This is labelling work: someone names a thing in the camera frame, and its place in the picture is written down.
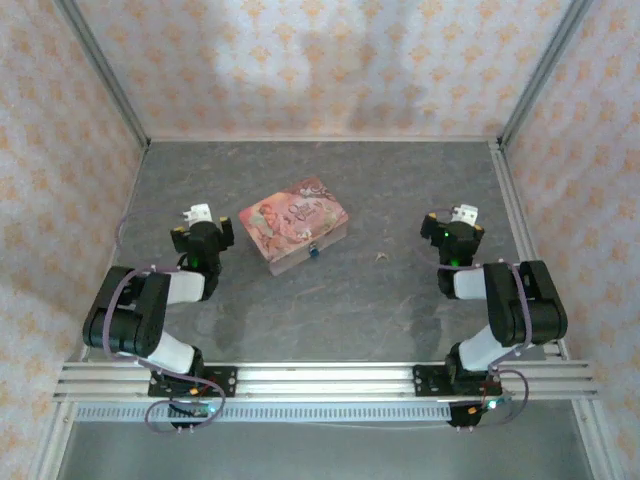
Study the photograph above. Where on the small debris crumb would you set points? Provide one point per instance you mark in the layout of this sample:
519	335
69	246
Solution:
381	256

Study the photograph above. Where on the pink printed storybook box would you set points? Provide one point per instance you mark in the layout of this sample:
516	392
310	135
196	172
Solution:
292	220

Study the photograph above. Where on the small blue padlock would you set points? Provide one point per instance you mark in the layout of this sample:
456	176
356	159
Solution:
314	251

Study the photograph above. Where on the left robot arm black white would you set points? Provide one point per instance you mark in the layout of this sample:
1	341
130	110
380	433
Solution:
125	320

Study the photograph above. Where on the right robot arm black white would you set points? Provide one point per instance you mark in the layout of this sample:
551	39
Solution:
525	310

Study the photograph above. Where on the small circuit board green light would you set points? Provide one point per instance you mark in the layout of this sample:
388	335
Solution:
492	405
197	410

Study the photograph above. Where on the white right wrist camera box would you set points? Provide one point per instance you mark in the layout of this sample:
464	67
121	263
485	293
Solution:
466	214

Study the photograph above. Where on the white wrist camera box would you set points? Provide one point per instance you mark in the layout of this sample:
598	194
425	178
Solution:
466	214
199	212

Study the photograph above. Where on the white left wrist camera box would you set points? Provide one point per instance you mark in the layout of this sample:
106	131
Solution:
199	212

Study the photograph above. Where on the aluminium side rail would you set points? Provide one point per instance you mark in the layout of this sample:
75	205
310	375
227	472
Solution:
125	215
517	210

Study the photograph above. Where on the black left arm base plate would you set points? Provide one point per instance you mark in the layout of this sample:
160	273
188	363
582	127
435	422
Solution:
227	382

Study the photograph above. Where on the aluminium back rail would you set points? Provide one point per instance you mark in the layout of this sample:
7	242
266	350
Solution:
325	138

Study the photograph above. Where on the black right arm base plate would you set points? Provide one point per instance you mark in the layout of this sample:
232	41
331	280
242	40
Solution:
425	381

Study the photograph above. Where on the aluminium frame post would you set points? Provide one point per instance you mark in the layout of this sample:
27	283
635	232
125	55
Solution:
102	75
545	70

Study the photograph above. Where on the aluminium mounting rail beam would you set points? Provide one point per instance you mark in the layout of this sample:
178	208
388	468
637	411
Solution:
325	382

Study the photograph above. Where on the aluminium frame leg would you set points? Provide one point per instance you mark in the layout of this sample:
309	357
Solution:
597	445
50	445

